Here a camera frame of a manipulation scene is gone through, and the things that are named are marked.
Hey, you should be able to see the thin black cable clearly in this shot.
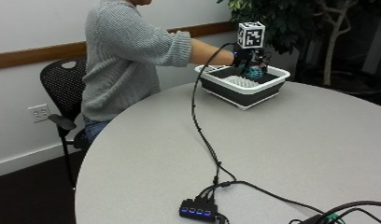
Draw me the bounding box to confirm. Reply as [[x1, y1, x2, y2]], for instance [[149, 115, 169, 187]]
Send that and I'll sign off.
[[206, 179, 326, 217]]

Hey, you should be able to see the black mesh office chair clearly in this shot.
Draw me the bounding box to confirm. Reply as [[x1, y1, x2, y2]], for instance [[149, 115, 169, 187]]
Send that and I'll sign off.
[[38, 55, 92, 191]]

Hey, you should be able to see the thick black cable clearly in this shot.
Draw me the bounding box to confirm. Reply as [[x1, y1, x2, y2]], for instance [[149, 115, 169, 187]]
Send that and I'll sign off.
[[310, 200, 381, 224]]

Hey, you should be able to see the the person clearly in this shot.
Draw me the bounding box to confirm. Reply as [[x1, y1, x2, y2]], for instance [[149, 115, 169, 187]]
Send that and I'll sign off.
[[80, 0, 194, 145]]

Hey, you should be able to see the indoor tree with green leaves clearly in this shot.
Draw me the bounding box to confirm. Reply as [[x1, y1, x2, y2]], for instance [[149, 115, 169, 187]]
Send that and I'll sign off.
[[215, 0, 381, 87]]

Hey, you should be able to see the wooden wall rail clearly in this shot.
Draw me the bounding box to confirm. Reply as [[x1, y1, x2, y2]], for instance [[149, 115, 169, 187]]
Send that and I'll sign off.
[[0, 21, 238, 71]]

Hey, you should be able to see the black hub with blue lights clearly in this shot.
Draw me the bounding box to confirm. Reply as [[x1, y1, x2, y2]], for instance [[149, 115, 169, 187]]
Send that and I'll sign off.
[[178, 198, 219, 223]]

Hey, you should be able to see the white wall outlet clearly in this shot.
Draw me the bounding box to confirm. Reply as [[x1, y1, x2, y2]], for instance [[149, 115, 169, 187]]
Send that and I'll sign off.
[[26, 103, 52, 124]]

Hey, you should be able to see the white cube with black markers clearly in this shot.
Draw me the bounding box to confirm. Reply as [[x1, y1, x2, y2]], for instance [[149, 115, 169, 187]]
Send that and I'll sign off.
[[237, 21, 266, 50]]

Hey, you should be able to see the black and white dish tub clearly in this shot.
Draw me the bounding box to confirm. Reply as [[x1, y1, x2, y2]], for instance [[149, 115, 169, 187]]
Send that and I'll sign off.
[[193, 63, 291, 111]]

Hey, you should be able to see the black plug with green tip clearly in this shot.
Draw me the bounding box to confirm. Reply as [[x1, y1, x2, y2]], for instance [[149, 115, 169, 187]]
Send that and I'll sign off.
[[298, 213, 346, 224]]

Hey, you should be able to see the long black glove cable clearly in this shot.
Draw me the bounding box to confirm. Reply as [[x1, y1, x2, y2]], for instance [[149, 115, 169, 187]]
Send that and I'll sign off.
[[189, 42, 238, 200]]

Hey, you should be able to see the teal perforated ball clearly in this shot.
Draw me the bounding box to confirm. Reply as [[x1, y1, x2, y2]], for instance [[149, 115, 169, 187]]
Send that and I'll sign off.
[[243, 65, 266, 80]]

